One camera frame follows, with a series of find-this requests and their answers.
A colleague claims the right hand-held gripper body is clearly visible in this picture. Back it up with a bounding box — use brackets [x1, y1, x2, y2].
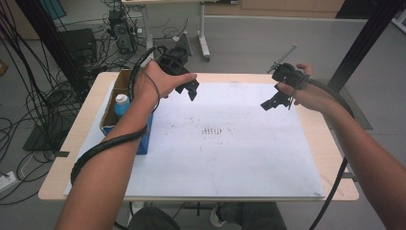
[266, 44, 311, 101]

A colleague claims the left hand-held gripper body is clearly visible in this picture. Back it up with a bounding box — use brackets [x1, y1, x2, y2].
[157, 32, 193, 77]

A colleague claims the blue bottle with white cap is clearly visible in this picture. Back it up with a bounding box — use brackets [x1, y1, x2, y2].
[113, 93, 132, 120]

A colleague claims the blue cardboard box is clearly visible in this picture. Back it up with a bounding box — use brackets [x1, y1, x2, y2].
[99, 69, 154, 156]

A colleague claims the person's left hand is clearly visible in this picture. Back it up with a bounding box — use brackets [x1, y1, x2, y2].
[133, 59, 198, 108]

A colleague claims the person's right hand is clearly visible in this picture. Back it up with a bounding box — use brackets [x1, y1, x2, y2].
[275, 62, 340, 115]

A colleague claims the black computer tower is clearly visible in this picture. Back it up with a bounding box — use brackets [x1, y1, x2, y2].
[107, 8, 139, 56]

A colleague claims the white table mat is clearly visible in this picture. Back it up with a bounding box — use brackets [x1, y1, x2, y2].
[63, 80, 327, 198]

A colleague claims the black equipment case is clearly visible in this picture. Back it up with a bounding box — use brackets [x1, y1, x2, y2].
[58, 28, 98, 65]

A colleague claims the person's right leg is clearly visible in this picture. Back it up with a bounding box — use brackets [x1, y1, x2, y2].
[209, 201, 289, 230]

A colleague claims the person's leg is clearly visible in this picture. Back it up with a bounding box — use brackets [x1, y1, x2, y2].
[209, 201, 289, 230]
[126, 206, 182, 230]

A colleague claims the person's left leg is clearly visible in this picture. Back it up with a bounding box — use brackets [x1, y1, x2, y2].
[126, 206, 182, 230]

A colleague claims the white power strip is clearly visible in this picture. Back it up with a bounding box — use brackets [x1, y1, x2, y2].
[0, 171, 17, 194]

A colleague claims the thin black wire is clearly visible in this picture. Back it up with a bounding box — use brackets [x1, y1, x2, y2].
[286, 76, 309, 111]
[141, 69, 162, 115]

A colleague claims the white desk frame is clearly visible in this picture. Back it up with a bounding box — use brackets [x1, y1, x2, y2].
[122, 0, 213, 63]

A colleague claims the black metal post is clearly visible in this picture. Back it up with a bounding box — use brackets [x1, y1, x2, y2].
[327, 0, 406, 94]
[13, 0, 88, 94]

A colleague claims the tangle of black floor cables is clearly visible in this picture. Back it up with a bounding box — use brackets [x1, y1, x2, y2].
[0, 0, 192, 207]

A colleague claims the dark floor base plate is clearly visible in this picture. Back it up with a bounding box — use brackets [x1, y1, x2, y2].
[22, 114, 77, 153]

